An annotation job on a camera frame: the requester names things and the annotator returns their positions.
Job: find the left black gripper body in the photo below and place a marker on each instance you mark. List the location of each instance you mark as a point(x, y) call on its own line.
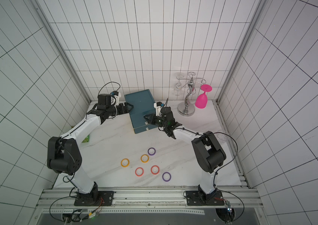
point(120, 108)

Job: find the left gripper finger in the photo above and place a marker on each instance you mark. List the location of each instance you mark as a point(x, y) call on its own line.
point(128, 105)
point(125, 111)

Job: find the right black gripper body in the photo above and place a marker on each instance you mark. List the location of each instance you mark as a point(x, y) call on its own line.
point(153, 119)

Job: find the teal three-drawer cabinet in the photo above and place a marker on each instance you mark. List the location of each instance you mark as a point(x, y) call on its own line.
point(143, 104)

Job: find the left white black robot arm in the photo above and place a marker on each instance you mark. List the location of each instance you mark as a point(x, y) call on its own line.
point(64, 156)

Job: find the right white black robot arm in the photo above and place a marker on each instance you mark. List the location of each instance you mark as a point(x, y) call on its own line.
point(208, 152)

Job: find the silver wine glass rack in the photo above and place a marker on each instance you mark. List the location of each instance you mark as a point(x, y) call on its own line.
point(186, 108)

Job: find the hanging clear wine glass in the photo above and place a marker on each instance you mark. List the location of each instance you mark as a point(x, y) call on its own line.
point(180, 81)

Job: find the pink plastic wine glass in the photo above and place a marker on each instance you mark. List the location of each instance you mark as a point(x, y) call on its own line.
point(202, 100)

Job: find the green snack bag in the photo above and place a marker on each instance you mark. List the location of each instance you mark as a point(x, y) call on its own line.
point(87, 139)

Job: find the clear plastic cup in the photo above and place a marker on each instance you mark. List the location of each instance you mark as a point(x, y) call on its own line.
point(222, 138)

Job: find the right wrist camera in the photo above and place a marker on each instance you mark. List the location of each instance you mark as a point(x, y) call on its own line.
point(158, 106)

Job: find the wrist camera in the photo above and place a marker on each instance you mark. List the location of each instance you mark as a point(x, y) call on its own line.
point(158, 106)
point(115, 97)

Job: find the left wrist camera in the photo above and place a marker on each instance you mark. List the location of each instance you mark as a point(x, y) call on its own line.
point(115, 97)

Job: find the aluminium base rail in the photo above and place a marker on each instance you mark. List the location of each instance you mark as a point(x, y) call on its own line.
point(64, 201)

